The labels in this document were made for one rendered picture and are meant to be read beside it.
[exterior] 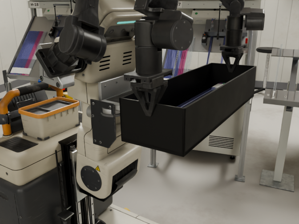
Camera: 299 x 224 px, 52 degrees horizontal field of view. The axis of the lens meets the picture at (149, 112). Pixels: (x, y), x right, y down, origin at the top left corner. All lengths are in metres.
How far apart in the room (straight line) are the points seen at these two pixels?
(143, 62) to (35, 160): 0.74
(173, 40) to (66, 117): 0.89
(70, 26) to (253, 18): 0.62
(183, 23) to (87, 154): 0.70
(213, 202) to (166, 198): 0.34
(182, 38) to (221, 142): 2.29
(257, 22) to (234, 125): 1.71
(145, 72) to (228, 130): 2.18
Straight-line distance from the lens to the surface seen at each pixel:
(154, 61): 0.63
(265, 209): 2.36
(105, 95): 1.02
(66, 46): 0.82
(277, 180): 2.69
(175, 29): 0.57
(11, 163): 1.23
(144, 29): 0.63
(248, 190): 2.52
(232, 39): 1.14
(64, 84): 0.92
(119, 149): 1.20
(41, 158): 1.27
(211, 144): 2.85
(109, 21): 0.95
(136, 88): 0.66
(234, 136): 2.79
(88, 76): 0.99
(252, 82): 1.14
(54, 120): 1.33
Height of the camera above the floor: 1.33
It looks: 19 degrees down
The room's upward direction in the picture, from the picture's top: straight up
